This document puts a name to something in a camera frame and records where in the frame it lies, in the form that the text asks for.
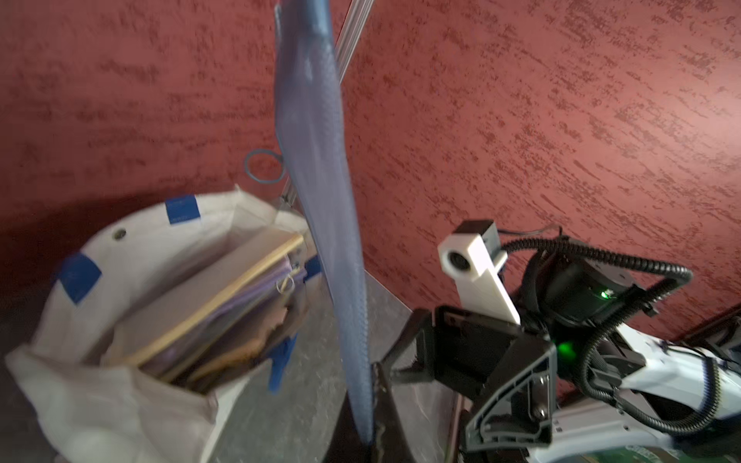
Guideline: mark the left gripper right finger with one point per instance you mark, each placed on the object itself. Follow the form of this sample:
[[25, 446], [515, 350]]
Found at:
[[390, 444]]

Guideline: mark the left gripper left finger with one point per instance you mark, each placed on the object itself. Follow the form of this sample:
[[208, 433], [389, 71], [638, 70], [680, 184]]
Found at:
[[346, 445]]

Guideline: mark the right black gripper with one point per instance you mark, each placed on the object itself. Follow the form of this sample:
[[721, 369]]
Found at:
[[507, 373]]

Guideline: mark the beige trim pouch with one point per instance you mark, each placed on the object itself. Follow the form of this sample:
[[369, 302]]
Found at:
[[145, 334]]

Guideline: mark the blue mesh pouch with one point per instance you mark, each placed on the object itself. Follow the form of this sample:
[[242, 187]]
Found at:
[[310, 131]]

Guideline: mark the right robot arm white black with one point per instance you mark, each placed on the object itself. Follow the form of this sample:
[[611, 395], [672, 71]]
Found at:
[[616, 386]]

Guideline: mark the white canvas Doraemon tote bag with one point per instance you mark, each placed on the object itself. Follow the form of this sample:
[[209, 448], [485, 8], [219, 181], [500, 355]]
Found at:
[[174, 407]]

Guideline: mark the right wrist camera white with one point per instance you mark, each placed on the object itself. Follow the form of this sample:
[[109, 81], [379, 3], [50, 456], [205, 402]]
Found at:
[[473, 256]]

